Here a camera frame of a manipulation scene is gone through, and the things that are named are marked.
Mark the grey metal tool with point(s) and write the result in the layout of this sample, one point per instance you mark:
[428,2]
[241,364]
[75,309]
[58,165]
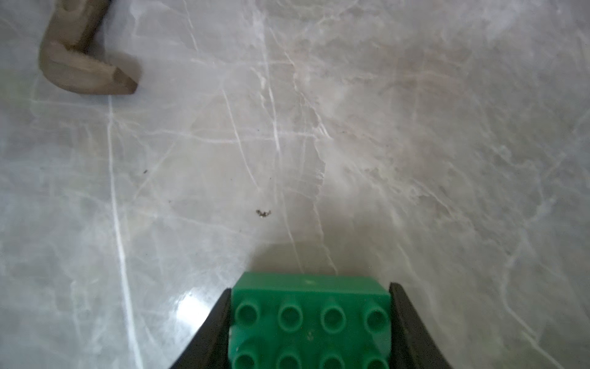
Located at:
[63,55]

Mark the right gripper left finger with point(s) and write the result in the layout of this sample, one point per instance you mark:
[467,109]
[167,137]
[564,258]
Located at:
[208,348]

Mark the dark green lego brick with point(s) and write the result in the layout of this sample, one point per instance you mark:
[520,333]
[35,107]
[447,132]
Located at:
[309,321]

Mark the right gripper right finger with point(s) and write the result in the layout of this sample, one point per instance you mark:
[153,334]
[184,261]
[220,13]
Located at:
[412,346]

